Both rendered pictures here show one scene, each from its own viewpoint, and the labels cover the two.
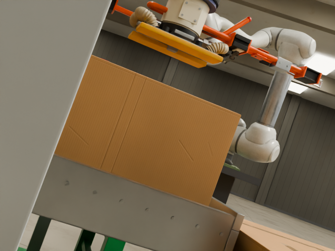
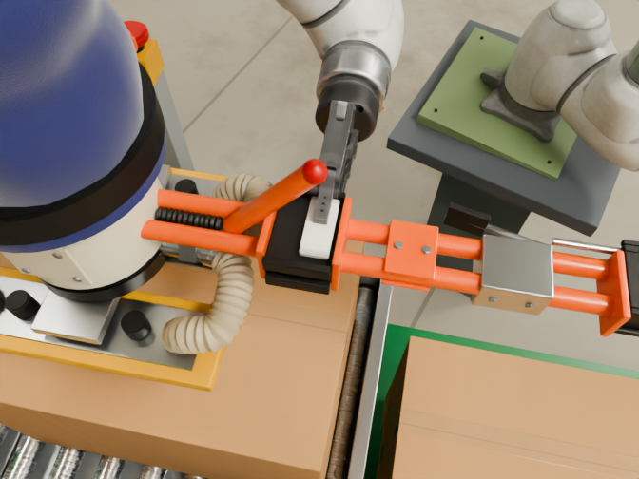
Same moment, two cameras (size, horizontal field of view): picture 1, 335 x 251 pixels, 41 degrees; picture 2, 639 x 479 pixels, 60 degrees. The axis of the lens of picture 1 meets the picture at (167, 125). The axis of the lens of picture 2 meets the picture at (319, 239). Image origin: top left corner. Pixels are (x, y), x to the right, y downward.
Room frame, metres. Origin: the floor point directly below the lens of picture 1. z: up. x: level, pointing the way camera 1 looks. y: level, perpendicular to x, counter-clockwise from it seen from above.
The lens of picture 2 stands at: (1.57, -0.29, 1.74)
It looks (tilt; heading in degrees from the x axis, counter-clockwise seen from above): 59 degrees down; 25
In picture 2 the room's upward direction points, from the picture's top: straight up
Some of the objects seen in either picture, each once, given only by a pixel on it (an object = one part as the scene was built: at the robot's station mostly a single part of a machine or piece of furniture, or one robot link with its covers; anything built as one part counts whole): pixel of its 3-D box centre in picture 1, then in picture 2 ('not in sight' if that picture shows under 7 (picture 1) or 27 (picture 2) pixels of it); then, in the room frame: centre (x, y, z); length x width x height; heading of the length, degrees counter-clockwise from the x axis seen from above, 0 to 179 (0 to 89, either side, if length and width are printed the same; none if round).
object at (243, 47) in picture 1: (237, 44); (305, 238); (1.84, -0.16, 1.24); 0.10 x 0.08 x 0.06; 14
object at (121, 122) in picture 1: (140, 134); (185, 343); (1.80, 0.09, 0.75); 0.60 x 0.40 x 0.40; 103
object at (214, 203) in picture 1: (206, 201); (365, 411); (1.87, -0.26, 0.58); 0.70 x 0.03 x 0.06; 13
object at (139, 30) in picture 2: not in sight; (131, 38); (2.23, 0.41, 1.02); 0.07 x 0.07 x 0.04
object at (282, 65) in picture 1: (280, 64); (511, 275); (1.89, -0.36, 1.24); 0.07 x 0.07 x 0.04; 14
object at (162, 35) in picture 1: (180, 40); (82, 318); (1.68, 0.06, 1.14); 0.34 x 0.10 x 0.05; 104
